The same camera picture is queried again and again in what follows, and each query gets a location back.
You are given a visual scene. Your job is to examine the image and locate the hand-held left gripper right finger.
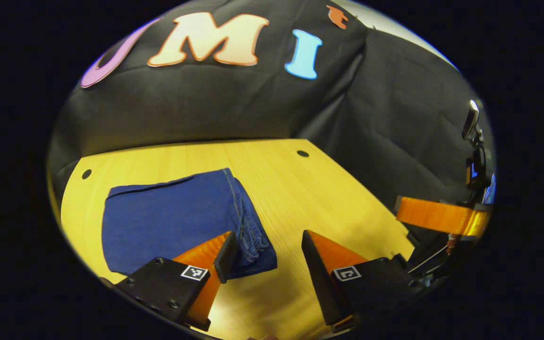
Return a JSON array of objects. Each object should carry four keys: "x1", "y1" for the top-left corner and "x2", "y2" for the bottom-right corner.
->
[{"x1": 301, "y1": 229, "x2": 427, "y2": 332}]

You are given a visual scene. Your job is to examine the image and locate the blue jeans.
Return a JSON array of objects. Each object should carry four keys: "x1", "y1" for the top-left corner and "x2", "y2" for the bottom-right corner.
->
[{"x1": 101, "y1": 168, "x2": 278, "y2": 279}]

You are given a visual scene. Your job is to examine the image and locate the black backdrop cloth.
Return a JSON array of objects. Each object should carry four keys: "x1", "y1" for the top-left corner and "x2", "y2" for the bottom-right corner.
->
[{"x1": 48, "y1": 0, "x2": 490, "y2": 222}]

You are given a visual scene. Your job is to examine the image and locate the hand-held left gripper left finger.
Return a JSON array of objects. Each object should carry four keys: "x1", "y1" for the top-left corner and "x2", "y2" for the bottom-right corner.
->
[{"x1": 115, "y1": 230, "x2": 240, "y2": 331}]

